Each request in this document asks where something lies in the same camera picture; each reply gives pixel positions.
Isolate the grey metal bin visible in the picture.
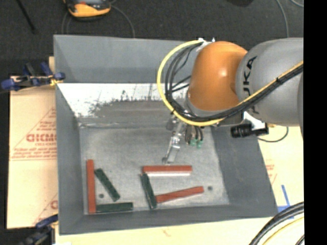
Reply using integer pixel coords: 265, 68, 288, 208
53, 34, 279, 235

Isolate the red-brown flat block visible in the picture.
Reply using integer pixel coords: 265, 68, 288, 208
142, 164, 193, 177
86, 159, 98, 214
155, 186, 205, 204

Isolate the dark green flat block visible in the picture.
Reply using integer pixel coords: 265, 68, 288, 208
139, 173, 158, 210
94, 168, 121, 203
96, 202, 134, 213

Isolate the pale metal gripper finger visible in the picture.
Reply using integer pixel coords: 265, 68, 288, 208
170, 146, 180, 163
162, 137, 177, 162

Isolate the black cylinder on white bracket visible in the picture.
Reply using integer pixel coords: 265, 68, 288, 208
230, 111, 269, 139

